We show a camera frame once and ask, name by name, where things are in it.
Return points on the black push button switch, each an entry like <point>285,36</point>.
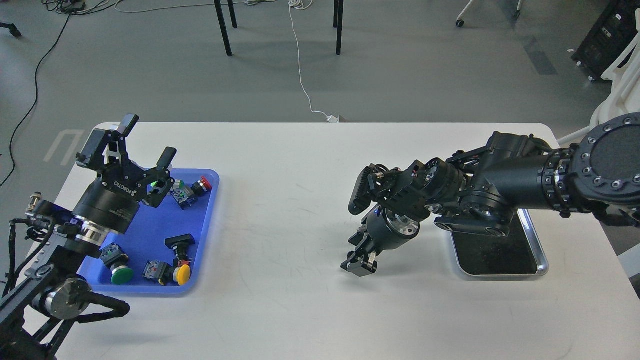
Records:
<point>180,244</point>

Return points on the black equipment case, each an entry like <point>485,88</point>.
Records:
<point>608,38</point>

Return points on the blue plastic tray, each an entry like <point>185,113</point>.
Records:
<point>145,240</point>

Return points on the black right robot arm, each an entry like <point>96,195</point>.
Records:
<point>479,192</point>

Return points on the white chair wheel base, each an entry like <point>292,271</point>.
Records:
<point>480,9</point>

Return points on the white office chair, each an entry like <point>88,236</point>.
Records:
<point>625,92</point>

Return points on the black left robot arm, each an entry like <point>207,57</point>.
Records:
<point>45,296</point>

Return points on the green mushroom push button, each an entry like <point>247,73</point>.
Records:
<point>116,260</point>

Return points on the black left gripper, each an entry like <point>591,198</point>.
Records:
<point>113,203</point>

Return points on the green terminal push button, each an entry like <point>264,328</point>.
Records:
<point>182,194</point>

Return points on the red push button switch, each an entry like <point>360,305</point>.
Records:
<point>201,187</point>

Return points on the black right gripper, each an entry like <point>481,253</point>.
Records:
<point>381,229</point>

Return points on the silver metal tray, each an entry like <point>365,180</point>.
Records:
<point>517,256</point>

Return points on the yellow push button switch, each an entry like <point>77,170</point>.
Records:
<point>162,273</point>

